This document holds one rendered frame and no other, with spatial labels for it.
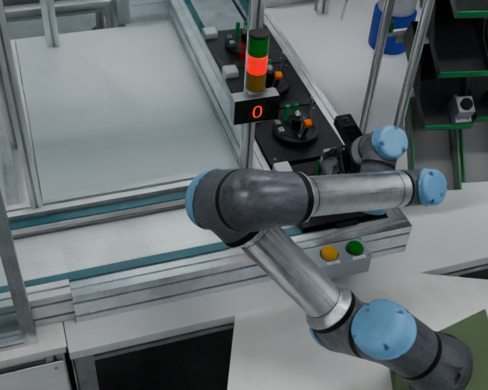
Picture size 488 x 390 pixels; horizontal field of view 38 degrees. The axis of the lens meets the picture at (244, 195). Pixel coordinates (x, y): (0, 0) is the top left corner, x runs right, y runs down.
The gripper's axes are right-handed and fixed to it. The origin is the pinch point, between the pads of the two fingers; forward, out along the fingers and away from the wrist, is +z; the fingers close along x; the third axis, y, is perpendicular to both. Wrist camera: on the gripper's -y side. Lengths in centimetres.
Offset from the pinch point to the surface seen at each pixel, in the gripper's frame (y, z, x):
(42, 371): 39, 7, -82
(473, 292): 42, -7, 28
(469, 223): 25.4, 7.6, 40.3
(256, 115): -13.3, -2.1, -19.3
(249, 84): -20.2, -7.7, -21.2
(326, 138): -7.3, 22.1, 8.3
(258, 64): -23.6, -13.3, -19.6
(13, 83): -27, -11, -76
